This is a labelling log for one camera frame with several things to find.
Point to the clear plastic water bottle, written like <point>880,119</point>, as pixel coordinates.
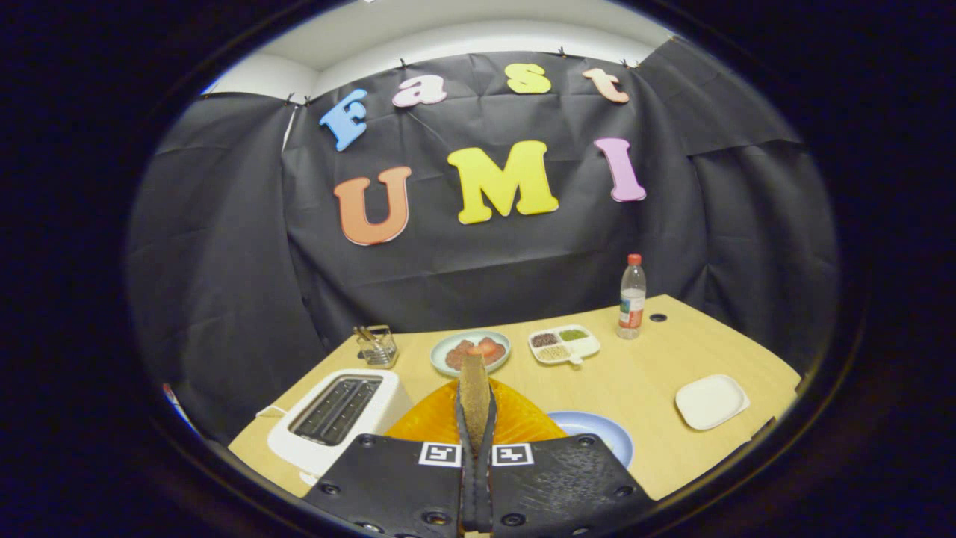
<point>632,299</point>

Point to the blue round plate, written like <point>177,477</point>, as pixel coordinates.
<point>597,427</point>

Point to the white square plate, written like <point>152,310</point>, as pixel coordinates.
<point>711,402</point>

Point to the red sausage slice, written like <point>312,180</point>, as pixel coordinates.
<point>493,350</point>

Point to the clear glass holder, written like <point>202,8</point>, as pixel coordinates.
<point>379,350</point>

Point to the white toaster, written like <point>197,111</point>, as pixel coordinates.
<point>388,396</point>

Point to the green round plate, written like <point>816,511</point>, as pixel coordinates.
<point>442,345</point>

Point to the brown sticks bundle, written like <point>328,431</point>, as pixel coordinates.
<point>364,333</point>

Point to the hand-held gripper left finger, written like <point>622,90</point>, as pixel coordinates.
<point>396,486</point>

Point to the brown bread slice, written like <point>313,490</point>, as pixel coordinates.
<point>474,396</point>

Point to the brown sausage slice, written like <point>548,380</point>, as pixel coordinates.
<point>457,356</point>

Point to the white divided spice dish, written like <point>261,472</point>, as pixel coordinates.
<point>564,344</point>

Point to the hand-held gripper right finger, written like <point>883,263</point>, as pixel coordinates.
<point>560,486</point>

